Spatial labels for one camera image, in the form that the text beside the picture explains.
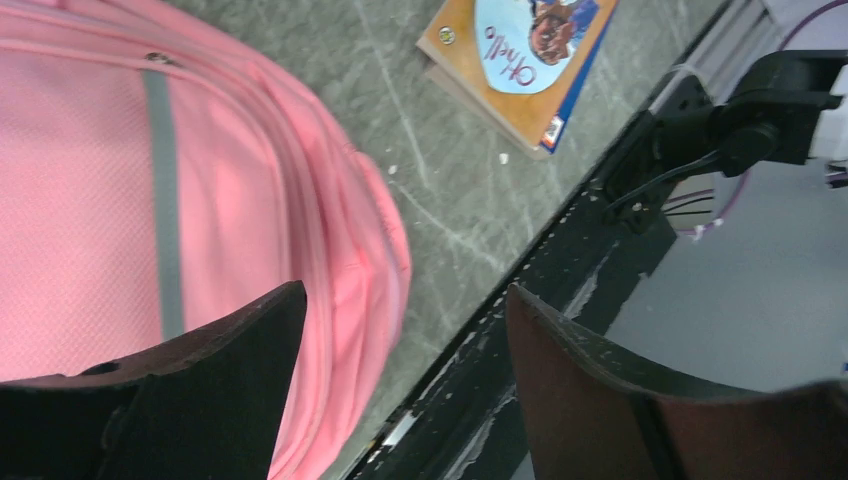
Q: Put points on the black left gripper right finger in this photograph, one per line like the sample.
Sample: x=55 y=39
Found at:
x=593 y=409

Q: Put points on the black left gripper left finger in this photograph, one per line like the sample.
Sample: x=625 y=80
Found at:
x=205 y=405

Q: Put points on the pink school backpack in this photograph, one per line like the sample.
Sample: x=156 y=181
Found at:
x=157 y=175

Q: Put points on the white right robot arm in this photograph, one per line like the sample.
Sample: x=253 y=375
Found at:
x=771 y=115

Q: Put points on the tan cover Othello book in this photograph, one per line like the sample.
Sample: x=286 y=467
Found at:
x=505 y=60

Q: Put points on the blue orange book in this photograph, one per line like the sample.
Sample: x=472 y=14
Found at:
x=590 y=21

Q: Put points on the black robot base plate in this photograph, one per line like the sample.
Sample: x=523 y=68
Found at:
x=465 y=419

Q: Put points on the aluminium frame rail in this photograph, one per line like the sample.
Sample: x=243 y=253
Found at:
x=737 y=35

